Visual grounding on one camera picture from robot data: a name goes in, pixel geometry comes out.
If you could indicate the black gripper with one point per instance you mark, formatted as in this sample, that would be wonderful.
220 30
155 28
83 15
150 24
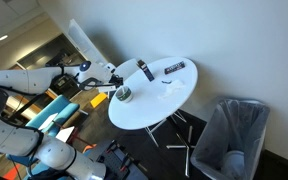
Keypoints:
116 81

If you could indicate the white and green mug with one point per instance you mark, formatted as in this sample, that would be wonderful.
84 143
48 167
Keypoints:
124 94

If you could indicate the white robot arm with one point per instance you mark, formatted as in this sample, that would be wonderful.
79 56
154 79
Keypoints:
31 142

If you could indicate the blue pasta box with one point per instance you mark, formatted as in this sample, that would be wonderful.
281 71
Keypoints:
143 66

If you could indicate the round white table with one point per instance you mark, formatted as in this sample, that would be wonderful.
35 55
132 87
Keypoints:
146 110

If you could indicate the crumpled clear plastic wrap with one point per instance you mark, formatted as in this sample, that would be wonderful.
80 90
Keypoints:
171 88

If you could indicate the teal armchair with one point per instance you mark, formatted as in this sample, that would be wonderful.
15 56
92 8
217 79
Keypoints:
50 119

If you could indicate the black equipment cart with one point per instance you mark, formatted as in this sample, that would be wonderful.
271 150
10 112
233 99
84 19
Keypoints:
119 165

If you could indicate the grey trash bin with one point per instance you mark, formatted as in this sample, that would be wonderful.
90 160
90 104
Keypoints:
231 142

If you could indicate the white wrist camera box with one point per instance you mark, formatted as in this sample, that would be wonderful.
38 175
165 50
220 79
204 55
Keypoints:
105 89

